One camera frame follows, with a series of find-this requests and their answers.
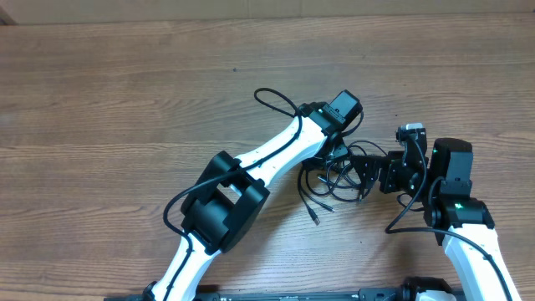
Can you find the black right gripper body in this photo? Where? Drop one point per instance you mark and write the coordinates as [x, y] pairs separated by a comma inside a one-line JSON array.
[[398, 179]]

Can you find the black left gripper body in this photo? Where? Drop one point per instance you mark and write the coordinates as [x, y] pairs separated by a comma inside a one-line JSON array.
[[338, 151]]

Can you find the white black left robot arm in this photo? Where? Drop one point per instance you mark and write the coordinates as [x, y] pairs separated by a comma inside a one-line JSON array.
[[214, 214]]

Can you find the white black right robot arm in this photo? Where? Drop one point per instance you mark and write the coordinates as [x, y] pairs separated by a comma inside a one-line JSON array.
[[440, 180]]

